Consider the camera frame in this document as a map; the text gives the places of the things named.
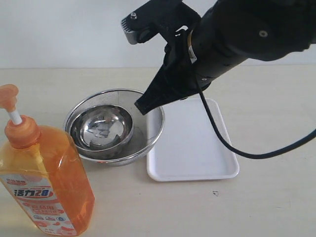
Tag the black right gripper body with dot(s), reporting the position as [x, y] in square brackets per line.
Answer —
[176, 72]

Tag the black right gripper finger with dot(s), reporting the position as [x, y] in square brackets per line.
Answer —
[155, 96]

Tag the orange soap pump bottle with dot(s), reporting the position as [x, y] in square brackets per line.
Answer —
[41, 169]

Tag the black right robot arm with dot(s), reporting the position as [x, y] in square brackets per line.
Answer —
[200, 49]

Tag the small stainless steel bowl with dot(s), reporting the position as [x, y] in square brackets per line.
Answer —
[102, 128]

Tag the white foam tray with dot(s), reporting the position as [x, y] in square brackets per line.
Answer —
[188, 148]

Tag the steel mesh colander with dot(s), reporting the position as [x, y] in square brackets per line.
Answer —
[147, 128]

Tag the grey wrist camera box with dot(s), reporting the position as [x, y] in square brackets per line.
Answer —
[164, 17]

